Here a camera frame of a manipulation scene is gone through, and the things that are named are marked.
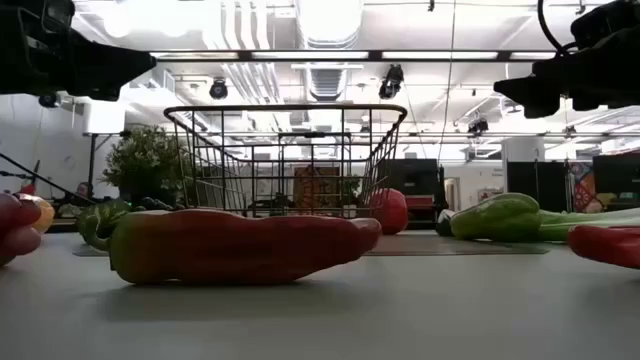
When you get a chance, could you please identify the red pointed pepper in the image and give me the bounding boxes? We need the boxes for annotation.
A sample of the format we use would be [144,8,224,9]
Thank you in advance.
[567,224,640,271]

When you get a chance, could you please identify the red grape bunch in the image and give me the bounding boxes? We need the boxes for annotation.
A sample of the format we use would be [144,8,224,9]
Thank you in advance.
[0,192,44,268]

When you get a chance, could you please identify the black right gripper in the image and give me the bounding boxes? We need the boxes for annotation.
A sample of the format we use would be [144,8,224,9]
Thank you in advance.
[493,24,640,119]

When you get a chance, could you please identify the red tomato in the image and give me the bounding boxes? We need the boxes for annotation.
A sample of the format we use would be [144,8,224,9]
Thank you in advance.
[368,188,410,236]

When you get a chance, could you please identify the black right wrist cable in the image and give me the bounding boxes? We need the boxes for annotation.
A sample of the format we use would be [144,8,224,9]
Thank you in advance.
[536,0,576,56]

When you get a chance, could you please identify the black wire basket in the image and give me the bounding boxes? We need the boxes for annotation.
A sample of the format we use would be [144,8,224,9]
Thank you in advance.
[163,103,409,221]

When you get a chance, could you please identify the long red and green pepper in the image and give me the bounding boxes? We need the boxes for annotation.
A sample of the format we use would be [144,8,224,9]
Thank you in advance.
[83,208,384,286]

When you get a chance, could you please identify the silver ventilation duct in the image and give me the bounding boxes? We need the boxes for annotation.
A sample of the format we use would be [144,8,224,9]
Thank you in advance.
[294,0,366,51]

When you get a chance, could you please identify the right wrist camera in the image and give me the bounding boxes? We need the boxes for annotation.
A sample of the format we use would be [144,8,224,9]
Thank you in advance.
[569,0,640,49]

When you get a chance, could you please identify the black ceiling light rail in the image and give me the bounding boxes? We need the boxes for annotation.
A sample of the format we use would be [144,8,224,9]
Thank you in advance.
[149,48,559,64]

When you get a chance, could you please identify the yellow orange mango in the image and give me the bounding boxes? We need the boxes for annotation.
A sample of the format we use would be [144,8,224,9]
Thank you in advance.
[19,193,56,235]

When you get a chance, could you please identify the small potted green plant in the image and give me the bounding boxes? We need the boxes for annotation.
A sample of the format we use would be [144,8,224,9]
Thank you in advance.
[101,124,196,206]

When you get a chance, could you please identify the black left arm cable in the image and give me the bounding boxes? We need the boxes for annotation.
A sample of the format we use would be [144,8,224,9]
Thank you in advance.
[0,152,99,206]

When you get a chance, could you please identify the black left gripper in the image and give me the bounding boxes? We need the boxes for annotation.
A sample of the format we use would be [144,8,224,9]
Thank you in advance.
[0,0,157,100]

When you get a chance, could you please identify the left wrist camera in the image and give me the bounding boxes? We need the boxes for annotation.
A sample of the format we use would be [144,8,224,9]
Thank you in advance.
[39,0,76,34]

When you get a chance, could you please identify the black camera stand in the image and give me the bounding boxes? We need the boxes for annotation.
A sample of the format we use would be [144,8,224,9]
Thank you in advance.
[0,159,41,197]

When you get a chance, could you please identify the colourful painting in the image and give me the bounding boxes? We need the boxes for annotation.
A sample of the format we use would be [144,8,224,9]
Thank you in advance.
[568,160,605,215]

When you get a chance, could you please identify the green and white celery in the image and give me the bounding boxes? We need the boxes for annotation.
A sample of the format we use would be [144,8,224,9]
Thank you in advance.
[537,207,640,243]

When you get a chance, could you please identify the black partition panel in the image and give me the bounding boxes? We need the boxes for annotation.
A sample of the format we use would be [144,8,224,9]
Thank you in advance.
[592,153,640,201]
[506,160,569,214]

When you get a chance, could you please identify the light green bell pepper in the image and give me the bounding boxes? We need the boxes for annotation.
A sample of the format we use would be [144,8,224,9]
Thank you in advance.
[449,192,543,244]

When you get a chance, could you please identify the black cabinet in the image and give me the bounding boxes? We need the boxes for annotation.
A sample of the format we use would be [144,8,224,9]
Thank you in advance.
[387,158,447,224]

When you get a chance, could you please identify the orange poster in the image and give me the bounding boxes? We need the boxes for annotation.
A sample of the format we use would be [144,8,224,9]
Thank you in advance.
[293,164,341,211]

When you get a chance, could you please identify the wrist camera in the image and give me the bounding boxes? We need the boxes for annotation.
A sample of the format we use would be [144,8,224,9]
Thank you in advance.
[39,0,76,34]
[569,0,640,49]

